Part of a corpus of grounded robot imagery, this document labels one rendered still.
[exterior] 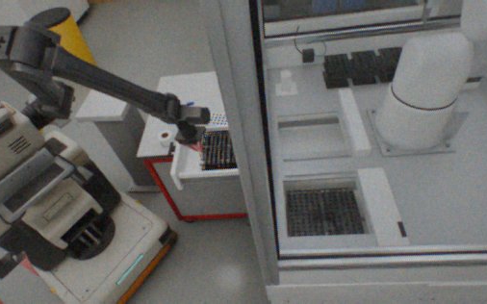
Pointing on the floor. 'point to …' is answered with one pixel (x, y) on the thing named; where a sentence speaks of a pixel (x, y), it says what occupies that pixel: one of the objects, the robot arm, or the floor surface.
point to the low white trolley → (216, 194)
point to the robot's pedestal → (120, 135)
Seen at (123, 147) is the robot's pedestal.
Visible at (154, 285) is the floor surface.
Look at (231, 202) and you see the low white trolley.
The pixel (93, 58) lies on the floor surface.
